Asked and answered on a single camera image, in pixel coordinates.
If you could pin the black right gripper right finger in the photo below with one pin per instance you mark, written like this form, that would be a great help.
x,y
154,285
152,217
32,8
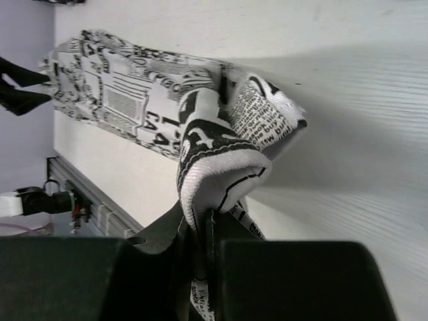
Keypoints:
x,y
252,279

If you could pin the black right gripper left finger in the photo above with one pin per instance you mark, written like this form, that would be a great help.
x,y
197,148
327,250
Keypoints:
x,y
143,277

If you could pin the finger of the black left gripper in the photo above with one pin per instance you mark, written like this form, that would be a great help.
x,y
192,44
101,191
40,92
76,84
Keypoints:
x,y
22,76
21,102

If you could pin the newspaper print trousers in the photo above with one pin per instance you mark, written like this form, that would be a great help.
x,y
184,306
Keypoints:
x,y
223,125

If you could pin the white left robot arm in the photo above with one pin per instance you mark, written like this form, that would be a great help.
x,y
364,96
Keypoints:
x,y
29,200

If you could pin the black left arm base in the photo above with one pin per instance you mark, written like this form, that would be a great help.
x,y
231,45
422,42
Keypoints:
x,y
82,208

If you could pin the aluminium rail frame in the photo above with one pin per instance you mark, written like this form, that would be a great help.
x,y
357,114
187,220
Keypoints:
x,y
106,217

